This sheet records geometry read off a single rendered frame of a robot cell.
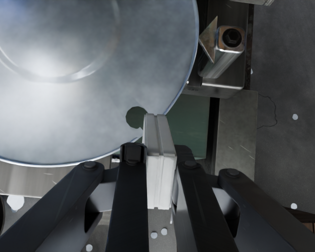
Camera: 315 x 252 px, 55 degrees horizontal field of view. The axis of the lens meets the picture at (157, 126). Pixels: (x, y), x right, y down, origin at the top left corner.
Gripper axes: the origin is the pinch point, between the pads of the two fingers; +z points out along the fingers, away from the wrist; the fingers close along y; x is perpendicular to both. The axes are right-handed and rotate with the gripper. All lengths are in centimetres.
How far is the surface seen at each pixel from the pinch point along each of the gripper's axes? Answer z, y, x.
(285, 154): 84, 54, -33
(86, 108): 12.4, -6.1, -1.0
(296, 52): 102, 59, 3
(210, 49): 14.9, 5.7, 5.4
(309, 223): 44, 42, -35
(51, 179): 9.4, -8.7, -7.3
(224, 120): 26.0, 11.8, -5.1
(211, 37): 15.5, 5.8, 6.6
